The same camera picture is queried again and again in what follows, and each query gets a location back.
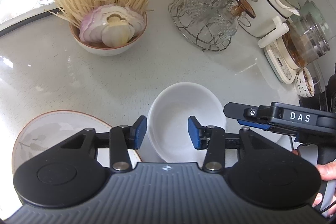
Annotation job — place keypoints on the white plate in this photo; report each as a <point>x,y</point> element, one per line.
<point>49,129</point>

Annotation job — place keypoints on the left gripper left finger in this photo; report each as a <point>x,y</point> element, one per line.
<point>121,139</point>

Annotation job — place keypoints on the white ceramic bowl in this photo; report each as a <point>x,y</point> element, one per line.
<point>167,120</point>

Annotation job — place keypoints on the patterned bowl with grains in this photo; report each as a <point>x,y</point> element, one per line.
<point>303,83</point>

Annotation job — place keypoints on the glass health kettle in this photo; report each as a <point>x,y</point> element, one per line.
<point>303,44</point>

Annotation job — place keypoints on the bowl with noodles and garlic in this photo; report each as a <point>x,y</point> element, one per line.
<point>105,27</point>

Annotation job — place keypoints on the wire rack with glass cups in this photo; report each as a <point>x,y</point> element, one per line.
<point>210,24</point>

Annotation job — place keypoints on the person's right hand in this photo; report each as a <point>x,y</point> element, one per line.
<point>326,179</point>

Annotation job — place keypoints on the white electric cooker pot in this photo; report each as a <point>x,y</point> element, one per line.
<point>270,14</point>

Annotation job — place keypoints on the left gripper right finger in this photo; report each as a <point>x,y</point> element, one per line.
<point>210,138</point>

